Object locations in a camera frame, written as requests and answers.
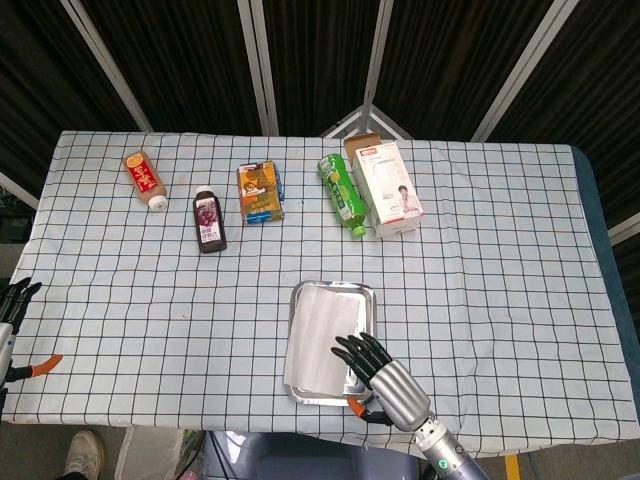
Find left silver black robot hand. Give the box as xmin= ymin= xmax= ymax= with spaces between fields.
xmin=0 ymin=278 xmax=65 ymax=396

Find black folding screen white frames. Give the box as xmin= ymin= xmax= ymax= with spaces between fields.
xmin=0 ymin=0 xmax=640 ymax=246

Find checked light blue tablecloth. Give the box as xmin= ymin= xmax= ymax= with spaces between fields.
xmin=0 ymin=130 xmax=639 ymax=459

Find white paper towel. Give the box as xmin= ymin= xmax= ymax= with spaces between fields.
xmin=283 ymin=284 xmax=364 ymax=394

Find green plastic drink bottle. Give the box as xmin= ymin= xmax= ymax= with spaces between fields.
xmin=317 ymin=152 xmax=370 ymax=239

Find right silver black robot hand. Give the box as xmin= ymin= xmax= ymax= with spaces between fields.
xmin=331 ymin=332 xmax=432 ymax=432

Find orange and blue snack package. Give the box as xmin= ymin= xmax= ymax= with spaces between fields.
xmin=236 ymin=160 xmax=287 ymax=226

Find white shoe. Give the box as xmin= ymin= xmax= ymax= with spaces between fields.
xmin=63 ymin=429 xmax=106 ymax=479

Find white metal screen foot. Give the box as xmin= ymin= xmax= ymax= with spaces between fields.
xmin=319 ymin=103 xmax=412 ymax=141

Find tan bottle with red label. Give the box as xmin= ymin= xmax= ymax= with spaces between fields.
xmin=123 ymin=149 xmax=169 ymax=212

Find metal tray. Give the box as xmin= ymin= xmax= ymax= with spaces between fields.
xmin=284 ymin=279 xmax=378 ymax=407

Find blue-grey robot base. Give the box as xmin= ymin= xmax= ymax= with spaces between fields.
xmin=202 ymin=430 xmax=421 ymax=480

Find white cardboard product box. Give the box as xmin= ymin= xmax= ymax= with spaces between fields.
xmin=342 ymin=133 xmax=427 ymax=240

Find dark grape juice bottle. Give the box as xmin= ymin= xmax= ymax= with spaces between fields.
xmin=192 ymin=185 xmax=228 ymax=256

